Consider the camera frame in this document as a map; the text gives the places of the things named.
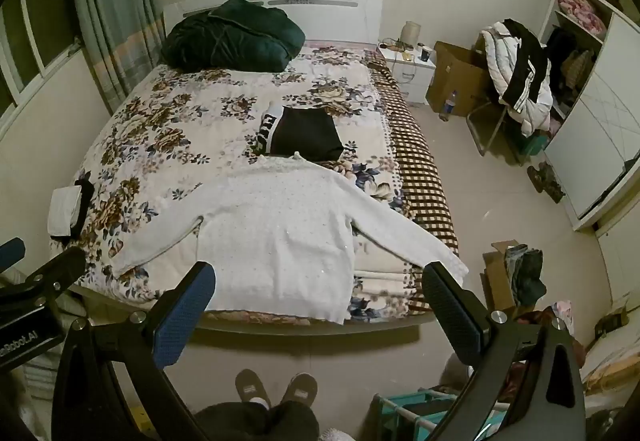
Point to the small cardboard box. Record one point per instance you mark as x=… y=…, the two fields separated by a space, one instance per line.
x=495 y=276

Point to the teal rack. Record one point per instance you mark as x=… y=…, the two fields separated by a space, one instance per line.
x=420 y=416

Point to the dark cup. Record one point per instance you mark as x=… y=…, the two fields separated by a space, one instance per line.
x=426 y=54

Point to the green bin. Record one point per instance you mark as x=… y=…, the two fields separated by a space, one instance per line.
x=531 y=144

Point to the pink blanket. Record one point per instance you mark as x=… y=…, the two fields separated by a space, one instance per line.
x=580 y=11

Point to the person's left shoe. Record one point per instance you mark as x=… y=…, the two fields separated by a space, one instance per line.
x=251 y=388

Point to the folded black garment white print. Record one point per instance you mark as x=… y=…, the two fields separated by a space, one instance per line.
x=305 y=133

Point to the large cardboard box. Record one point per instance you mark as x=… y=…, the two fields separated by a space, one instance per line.
x=457 y=76

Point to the dark slipper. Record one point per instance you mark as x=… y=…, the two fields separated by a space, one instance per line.
x=554 y=188
x=537 y=178

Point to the white towel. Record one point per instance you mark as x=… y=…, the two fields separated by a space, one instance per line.
x=280 y=246

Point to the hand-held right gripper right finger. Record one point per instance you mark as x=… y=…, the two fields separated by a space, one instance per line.
x=450 y=316

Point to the person's shoe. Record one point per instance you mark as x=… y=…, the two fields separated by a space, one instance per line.
x=251 y=388
x=300 y=390

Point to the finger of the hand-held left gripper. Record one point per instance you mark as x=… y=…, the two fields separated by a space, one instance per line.
x=55 y=271
x=10 y=253

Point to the white padded jacket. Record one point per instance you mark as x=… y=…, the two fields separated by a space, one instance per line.
x=500 y=61

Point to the person's legs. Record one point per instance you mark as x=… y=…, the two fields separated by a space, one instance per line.
x=255 y=423

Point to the white nightstand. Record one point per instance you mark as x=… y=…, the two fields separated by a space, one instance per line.
x=415 y=76

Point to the bed frame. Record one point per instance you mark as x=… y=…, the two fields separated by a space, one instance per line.
x=300 y=327

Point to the metal chair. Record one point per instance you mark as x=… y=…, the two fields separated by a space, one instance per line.
x=482 y=121

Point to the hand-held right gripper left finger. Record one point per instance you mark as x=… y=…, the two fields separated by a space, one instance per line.
x=186 y=308

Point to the beige jar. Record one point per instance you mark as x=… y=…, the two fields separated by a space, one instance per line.
x=412 y=33

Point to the brown checked blanket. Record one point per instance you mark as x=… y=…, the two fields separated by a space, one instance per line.
x=420 y=171

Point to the plastic water bottle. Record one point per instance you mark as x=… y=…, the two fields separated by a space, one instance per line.
x=450 y=103

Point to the person's right shoe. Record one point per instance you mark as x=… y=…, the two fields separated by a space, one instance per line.
x=300 y=390

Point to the white wardrobe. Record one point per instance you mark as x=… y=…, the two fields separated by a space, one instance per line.
x=595 y=131

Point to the folded white cloth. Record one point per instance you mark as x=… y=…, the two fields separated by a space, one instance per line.
x=64 y=211

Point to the white bed headboard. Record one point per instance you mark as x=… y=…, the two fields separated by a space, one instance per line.
x=340 y=16

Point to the floral bed blanket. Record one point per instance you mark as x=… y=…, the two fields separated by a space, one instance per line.
x=165 y=121

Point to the black garment white stripes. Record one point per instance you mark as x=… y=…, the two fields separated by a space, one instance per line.
x=530 y=61

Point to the window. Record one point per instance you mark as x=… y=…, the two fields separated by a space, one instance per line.
x=35 y=36

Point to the dark green pillow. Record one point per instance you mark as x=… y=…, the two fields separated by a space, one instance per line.
x=235 y=36

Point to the pile of dark clothes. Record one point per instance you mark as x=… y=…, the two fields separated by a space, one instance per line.
x=527 y=271

